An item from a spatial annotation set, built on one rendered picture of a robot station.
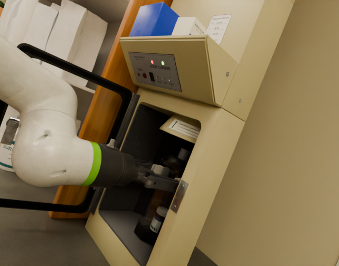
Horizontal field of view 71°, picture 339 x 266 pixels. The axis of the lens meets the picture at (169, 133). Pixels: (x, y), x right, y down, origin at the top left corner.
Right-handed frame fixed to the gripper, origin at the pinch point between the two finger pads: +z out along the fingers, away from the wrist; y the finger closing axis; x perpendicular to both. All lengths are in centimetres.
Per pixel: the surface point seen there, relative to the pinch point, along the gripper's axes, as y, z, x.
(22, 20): 102, -32, -35
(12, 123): 18.1, -37.9, -0.8
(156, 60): 2.5, -18.0, -26.5
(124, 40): 14.9, -21.2, -29.9
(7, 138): 18.5, -37.9, 2.8
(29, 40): 127, -23, -30
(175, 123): -0.7, -7.7, -14.5
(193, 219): -14.1, -4.0, 4.6
